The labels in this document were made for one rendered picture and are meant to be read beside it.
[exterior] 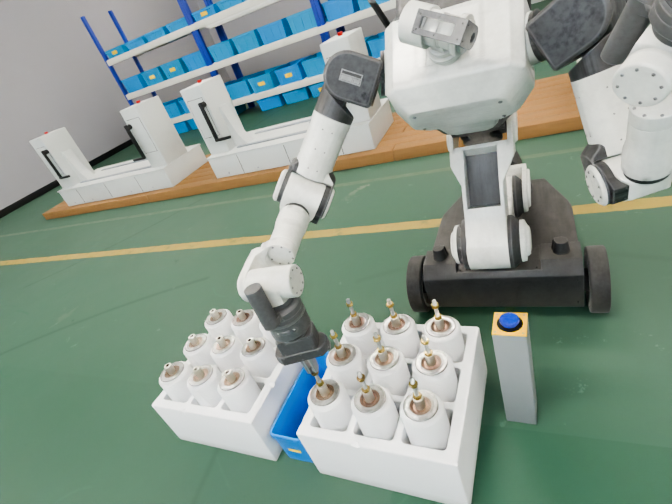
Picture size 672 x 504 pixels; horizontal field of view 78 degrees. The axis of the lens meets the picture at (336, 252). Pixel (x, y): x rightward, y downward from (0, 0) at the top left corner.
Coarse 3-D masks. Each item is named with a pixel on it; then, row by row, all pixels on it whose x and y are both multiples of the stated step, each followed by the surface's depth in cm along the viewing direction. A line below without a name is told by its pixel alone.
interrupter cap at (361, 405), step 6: (372, 384) 96; (360, 390) 96; (372, 390) 95; (378, 390) 95; (360, 396) 95; (378, 396) 93; (384, 396) 93; (354, 402) 94; (360, 402) 94; (366, 402) 93; (372, 402) 93; (378, 402) 92; (384, 402) 92; (360, 408) 92; (366, 408) 92; (372, 408) 91; (378, 408) 91
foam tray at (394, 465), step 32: (480, 352) 111; (480, 384) 109; (352, 416) 100; (448, 416) 95; (480, 416) 107; (320, 448) 101; (352, 448) 95; (384, 448) 90; (416, 448) 88; (448, 448) 86; (352, 480) 105; (384, 480) 98; (416, 480) 92; (448, 480) 87
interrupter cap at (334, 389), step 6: (330, 384) 101; (336, 384) 100; (312, 390) 101; (318, 390) 100; (330, 390) 99; (336, 390) 99; (312, 396) 99; (318, 396) 99; (330, 396) 98; (336, 396) 97; (312, 402) 98; (318, 402) 97; (324, 402) 97; (330, 402) 96
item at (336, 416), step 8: (344, 392) 99; (336, 400) 97; (344, 400) 98; (312, 408) 97; (320, 408) 96; (328, 408) 96; (336, 408) 96; (344, 408) 98; (320, 416) 97; (328, 416) 97; (336, 416) 97; (344, 416) 99; (320, 424) 100; (328, 424) 98; (336, 424) 98; (344, 424) 99
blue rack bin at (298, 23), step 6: (300, 12) 501; (306, 12) 499; (312, 12) 497; (324, 12) 525; (288, 18) 509; (294, 18) 507; (300, 18) 505; (306, 18) 503; (312, 18) 501; (294, 24) 512; (300, 24) 510; (306, 24) 508; (312, 24) 505; (294, 30) 516; (300, 30) 514
